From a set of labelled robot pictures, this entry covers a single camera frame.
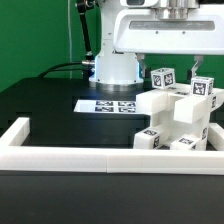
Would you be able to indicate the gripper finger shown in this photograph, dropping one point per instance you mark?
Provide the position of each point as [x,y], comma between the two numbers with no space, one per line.
[196,66]
[140,59]

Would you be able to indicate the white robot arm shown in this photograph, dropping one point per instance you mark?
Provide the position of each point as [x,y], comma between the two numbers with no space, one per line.
[118,71]

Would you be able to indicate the black pole with clamp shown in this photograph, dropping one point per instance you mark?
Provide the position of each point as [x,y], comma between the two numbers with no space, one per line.
[82,7]

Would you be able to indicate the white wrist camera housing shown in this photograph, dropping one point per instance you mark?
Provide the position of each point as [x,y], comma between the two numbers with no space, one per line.
[138,3]

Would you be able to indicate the white chair seat part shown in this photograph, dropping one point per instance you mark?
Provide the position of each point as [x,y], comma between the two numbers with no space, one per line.
[176,129]

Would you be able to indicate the white chair back part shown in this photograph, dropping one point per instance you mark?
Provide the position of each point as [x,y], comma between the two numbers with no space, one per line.
[186,107]

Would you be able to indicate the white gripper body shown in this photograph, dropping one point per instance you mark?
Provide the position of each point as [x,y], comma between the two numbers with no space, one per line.
[139,31]

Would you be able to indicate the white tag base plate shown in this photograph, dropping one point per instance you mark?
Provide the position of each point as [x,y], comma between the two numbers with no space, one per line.
[103,106]

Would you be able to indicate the white U-shaped frame fence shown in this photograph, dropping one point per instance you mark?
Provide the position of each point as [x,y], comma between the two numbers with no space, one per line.
[14,155]

